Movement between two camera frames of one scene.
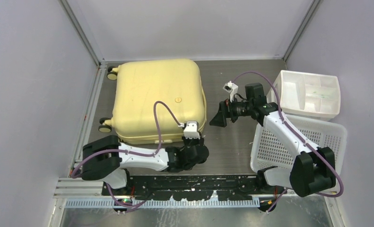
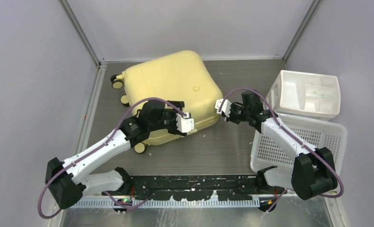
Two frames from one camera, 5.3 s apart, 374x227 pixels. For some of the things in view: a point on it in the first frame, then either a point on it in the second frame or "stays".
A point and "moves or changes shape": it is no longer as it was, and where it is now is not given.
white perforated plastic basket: (267, 151) stays
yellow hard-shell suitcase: (178, 83) moves or changes shape
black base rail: (192, 187) stays
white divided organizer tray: (314, 96) stays
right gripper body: (237, 109) stays
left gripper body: (189, 142) to (169, 121)
